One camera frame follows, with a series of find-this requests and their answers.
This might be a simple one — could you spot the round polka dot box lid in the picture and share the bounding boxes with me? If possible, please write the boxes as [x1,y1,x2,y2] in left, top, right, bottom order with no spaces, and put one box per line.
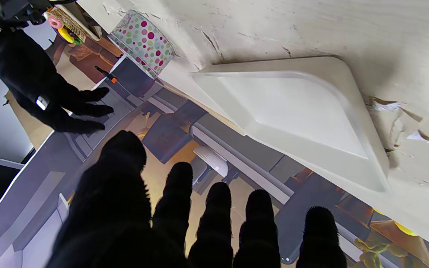
[109,10,176,62]

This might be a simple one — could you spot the beige rectangular tray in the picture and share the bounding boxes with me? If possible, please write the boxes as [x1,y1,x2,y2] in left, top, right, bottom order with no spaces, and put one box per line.
[190,56,391,193]

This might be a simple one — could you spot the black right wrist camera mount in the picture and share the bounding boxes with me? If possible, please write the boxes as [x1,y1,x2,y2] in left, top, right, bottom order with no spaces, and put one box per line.
[0,0,77,26]

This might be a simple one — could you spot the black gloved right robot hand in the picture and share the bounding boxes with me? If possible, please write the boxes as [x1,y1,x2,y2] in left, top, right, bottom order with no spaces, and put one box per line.
[0,29,114,134]

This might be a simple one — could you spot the round polka dot cookie box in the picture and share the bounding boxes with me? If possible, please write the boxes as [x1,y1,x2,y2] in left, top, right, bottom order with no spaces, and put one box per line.
[108,22,176,79]

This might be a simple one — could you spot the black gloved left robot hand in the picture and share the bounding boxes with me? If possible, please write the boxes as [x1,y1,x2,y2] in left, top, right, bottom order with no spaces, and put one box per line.
[47,130,347,268]

